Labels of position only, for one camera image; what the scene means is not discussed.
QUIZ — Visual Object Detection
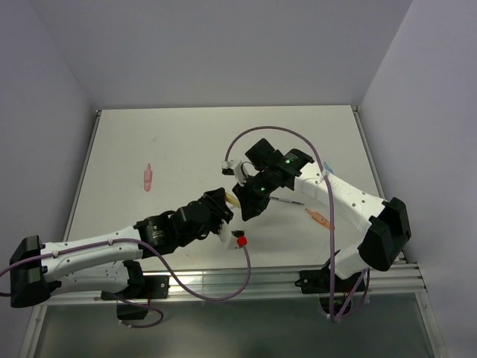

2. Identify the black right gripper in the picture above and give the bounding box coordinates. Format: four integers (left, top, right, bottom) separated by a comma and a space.
232, 169, 277, 222

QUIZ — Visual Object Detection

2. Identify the yellow marker pen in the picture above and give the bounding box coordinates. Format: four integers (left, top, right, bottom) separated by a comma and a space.
224, 192, 241, 208

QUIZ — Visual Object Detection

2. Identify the pink highlighter pen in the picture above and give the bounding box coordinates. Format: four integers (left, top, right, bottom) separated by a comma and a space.
143, 163, 153, 192

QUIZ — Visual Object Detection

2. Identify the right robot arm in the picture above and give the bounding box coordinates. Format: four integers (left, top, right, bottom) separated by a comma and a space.
222, 139, 411, 291

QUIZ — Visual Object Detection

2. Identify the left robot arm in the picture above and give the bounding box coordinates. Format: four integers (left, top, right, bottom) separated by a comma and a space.
6, 188, 240, 308

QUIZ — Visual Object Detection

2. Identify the purple ballpoint pen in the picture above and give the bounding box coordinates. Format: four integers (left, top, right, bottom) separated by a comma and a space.
270, 196, 305, 206

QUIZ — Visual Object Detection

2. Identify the orange highlighter pen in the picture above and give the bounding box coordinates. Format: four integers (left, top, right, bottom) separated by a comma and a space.
305, 208, 332, 230

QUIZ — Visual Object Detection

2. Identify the blue highlighter pen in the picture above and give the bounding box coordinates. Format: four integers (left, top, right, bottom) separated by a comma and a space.
323, 162, 333, 173

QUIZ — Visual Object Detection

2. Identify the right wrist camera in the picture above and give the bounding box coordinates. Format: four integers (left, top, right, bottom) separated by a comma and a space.
221, 160, 249, 186

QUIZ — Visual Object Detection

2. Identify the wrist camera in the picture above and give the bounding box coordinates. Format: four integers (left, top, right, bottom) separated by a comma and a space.
221, 160, 249, 186
217, 221, 247, 249

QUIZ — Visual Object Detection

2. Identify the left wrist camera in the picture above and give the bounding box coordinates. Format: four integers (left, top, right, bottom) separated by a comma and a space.
217, 221, 247, 249

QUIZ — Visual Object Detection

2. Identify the aluminium rail frame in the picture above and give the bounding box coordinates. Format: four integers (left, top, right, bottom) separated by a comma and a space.
20, 106, 448, 357

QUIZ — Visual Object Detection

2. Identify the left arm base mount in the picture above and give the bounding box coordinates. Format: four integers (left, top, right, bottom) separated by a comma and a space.
100, 275, 169, 329

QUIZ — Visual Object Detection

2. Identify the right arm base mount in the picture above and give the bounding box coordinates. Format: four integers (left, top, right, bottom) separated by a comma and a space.
294, 262, 370, 315

